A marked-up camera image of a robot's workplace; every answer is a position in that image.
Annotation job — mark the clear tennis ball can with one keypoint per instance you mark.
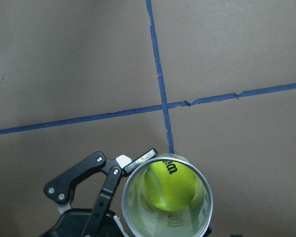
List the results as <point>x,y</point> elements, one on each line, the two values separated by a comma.
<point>146,221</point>

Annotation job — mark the tennis ball Wilson print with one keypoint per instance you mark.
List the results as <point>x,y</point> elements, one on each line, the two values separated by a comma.
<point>169,186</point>

